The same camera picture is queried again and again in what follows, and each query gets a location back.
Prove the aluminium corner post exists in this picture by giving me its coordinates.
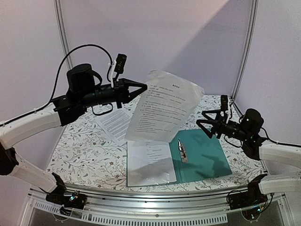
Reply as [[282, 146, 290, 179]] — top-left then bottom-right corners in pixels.
[[231, 0, 259, 100], [54, 0, 70, 55]]

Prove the aluminium front rail frame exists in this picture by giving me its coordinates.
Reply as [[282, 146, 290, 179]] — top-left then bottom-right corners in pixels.
[[21, 184, 294, 226]]

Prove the teal plastic folder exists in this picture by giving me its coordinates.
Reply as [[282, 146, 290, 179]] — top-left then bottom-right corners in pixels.
[[168, 129, 232, 184]]

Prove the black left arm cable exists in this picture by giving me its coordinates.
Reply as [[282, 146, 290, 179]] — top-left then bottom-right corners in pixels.
[[0, 43, 116, 128]]

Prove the aluminium corner post left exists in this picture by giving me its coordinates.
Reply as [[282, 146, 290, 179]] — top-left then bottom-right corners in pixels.
[[54, 0, 70, 55]]

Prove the white printed paper sheet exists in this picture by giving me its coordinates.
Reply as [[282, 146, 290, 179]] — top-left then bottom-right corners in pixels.
[[127, 141, 177, 187]]

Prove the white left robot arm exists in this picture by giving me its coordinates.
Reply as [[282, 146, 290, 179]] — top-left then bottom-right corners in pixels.
[[0, 64, 147, 204]]

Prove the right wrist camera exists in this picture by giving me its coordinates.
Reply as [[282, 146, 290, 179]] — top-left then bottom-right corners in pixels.
[[221, 95, 232, 119]]

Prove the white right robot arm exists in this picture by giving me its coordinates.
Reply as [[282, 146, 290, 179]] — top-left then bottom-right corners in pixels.
[[196, 109, 301, 205]]

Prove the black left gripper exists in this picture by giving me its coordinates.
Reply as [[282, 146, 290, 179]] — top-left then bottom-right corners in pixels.
[[79, 77, 148, 108]]

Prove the white paper stack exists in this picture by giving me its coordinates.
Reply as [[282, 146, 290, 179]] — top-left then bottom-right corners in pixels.
[[95, 108, 133, 146]]

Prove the aluminium corner post right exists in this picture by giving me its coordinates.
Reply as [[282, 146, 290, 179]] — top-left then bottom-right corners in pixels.
[[231, 0, 259, 100]]

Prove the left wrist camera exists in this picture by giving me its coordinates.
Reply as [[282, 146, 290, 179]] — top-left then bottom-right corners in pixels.
[[107, 53, 127, 88]]

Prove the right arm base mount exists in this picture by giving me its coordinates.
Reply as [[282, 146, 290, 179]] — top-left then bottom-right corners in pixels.
[[226, 174, 274, 222]]

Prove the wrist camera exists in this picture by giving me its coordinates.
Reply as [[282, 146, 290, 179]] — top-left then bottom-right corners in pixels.
[[221, 95, 232, 119], [107, 53, 127, 88]]

